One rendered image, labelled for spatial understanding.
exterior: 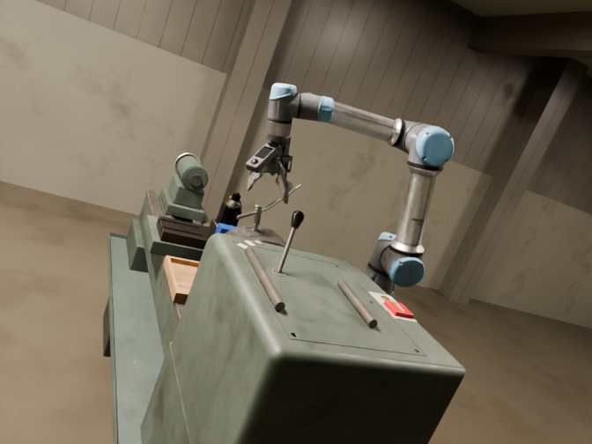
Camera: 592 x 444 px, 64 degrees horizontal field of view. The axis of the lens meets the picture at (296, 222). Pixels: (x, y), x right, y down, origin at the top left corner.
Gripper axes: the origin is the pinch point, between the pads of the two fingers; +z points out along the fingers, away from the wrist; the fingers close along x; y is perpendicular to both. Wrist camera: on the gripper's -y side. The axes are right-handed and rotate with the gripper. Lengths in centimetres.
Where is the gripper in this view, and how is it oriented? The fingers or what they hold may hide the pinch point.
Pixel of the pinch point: (265, 198)
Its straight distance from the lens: 152.3
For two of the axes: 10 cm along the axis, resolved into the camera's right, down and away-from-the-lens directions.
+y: 5.2, -2.2, 8.2
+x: -8.4, -3.0, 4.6
